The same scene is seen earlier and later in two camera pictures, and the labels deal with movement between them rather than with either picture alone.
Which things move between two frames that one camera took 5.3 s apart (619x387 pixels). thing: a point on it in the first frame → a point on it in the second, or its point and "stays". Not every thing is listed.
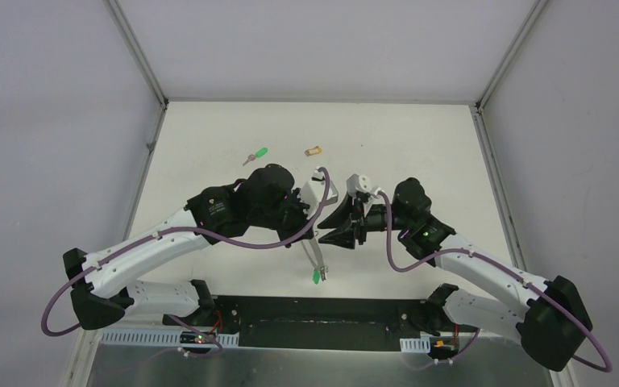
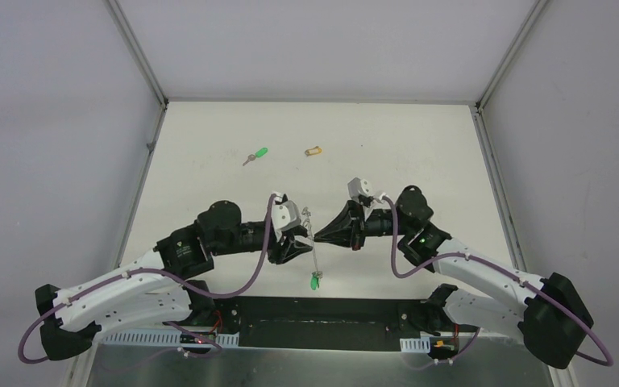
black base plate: (324, 323) stays
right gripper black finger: (343, 235) stays
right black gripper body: (360, 219) stays
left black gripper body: (299, 224) → (278, 245)
